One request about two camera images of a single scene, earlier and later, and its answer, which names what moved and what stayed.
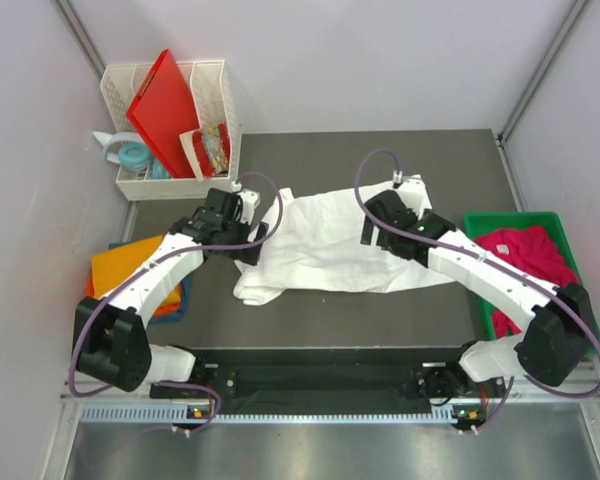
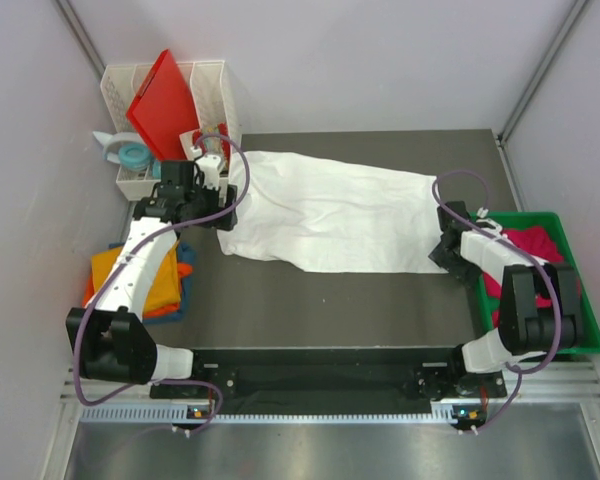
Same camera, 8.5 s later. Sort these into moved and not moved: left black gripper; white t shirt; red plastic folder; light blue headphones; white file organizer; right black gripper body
Moved: white t shirt; left black gripper; right black gripper body
Not moved: red plastic folder; white file organizer; light blue headphones
